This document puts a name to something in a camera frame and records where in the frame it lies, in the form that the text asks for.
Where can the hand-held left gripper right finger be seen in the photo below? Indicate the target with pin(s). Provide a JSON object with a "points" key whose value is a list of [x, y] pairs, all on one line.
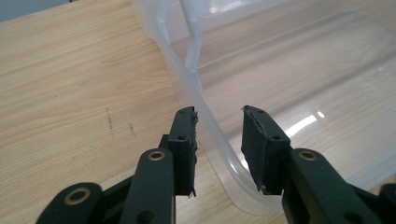
{"points": [[264, 155]]}

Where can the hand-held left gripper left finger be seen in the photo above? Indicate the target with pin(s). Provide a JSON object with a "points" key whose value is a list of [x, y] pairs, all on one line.
{"points": [[182, 155]]}

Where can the clear plastic storage box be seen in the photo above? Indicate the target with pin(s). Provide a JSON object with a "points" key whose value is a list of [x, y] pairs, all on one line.
{"points": [[311, 77]]}

